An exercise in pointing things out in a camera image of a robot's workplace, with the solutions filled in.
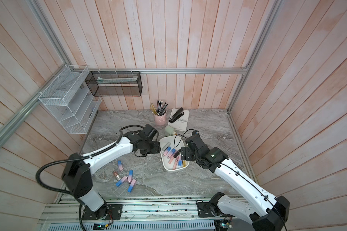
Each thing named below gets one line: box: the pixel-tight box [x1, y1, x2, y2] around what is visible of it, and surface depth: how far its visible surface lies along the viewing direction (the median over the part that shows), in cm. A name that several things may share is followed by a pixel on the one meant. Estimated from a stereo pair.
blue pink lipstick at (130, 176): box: [127, 169, 134, 184], surface depth 87 cm
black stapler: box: [169, 107, 185, 124], surface depth 113 cm
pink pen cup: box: [154, 113, 167, 126], surface depth 106 cm
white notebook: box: [167, 107, 190, 132], surface depth 113 cm
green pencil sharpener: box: [164, 125, 175, 137], surface depth 100 cm
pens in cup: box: [149, 99, 169, 116], surface depth 109 cm
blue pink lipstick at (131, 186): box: [127, 178, 137, 193], surface depth 83 cm
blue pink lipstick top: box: [162, 146, 172, 157], surface depth 99 cm
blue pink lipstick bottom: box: [115, 175, 129, 188], surface depth 85 cm
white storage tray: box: [159, 135, 190, 173], surface depth 95 cm
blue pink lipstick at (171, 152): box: [166, 148, 176, 159], surface depth 95 cm
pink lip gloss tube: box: [172, 155, 180, 170], surface depth 92 cm
